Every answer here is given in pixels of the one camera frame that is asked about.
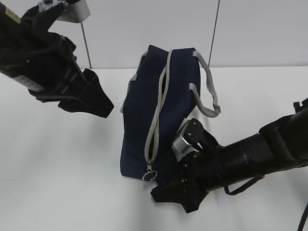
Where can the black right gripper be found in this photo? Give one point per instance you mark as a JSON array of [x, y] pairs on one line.
[[203, 172]]

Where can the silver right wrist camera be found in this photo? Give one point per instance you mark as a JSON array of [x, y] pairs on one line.
[[187, 136]]

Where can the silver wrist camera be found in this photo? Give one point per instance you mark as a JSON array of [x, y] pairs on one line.
[[187, 136], [75, 11]]

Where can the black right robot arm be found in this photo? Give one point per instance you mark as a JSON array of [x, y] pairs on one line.
[[278, 146]]

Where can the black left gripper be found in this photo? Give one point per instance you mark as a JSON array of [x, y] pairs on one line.
[[61, 80]]

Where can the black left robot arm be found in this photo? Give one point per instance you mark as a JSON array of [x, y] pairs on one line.
[[14, 41]]

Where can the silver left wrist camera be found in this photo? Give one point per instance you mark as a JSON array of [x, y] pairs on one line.
[[75, 11]]

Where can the navy insulated lunch bag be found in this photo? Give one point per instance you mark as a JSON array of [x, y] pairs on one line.
[[165, 89]]

